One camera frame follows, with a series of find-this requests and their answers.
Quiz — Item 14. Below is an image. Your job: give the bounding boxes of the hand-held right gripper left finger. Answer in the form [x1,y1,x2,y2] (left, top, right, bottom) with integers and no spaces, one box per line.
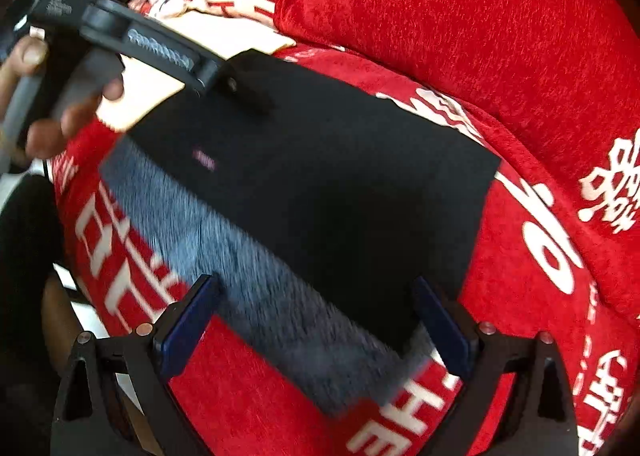
[52,274,221,456]

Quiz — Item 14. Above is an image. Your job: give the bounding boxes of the person's left hand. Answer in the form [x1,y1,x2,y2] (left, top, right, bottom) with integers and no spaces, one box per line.
[0,35,126,159]

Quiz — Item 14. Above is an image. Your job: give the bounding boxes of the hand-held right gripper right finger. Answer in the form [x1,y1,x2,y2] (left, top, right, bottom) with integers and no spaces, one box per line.
[412,276,581,456]

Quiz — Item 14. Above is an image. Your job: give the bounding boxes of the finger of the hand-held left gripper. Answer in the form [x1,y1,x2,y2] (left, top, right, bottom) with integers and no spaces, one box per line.
[215,56,279,115]

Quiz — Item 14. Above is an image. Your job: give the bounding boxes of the red printed cushion cover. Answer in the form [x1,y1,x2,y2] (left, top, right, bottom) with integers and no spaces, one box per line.
[190,0,640,322]

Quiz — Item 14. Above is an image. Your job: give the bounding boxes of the black pants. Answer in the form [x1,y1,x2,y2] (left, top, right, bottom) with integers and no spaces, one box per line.
[100,49,503,417]

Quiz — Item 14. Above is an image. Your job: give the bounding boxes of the dark cloth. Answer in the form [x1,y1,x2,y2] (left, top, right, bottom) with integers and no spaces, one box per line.
[0,175,66,387]

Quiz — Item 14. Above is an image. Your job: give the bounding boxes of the red printed blanket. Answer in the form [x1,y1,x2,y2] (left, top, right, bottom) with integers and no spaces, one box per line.
[50,0,631,456]

